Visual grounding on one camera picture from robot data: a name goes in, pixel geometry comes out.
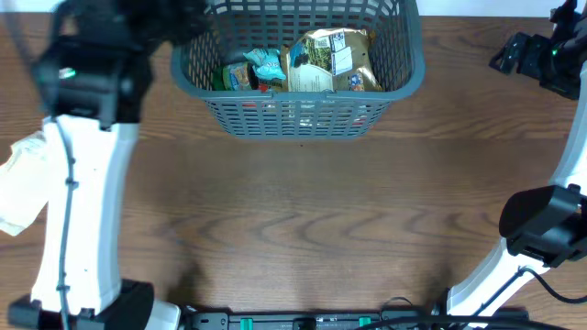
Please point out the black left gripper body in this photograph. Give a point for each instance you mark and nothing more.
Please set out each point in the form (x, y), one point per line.
(179, 21)

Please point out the grey plastic lattice basket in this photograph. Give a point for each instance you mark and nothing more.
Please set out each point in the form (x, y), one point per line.
(272, 112)

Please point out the green lid jar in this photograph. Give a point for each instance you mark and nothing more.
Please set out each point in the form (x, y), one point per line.
(238, 76)

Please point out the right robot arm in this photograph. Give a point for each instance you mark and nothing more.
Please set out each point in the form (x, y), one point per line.
(539, 228)

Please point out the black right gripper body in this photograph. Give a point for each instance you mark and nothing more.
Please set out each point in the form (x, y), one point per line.
(555, 66)

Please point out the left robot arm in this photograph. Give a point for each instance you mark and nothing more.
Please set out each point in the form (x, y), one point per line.
(92, 79)

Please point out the gold foil food bag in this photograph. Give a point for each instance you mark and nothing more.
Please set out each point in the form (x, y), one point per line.
(330, 60)

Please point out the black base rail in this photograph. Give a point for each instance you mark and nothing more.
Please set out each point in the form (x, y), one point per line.
(225, 319)

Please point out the green snack packet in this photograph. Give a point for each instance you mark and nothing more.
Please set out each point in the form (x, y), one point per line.
(266, 63)

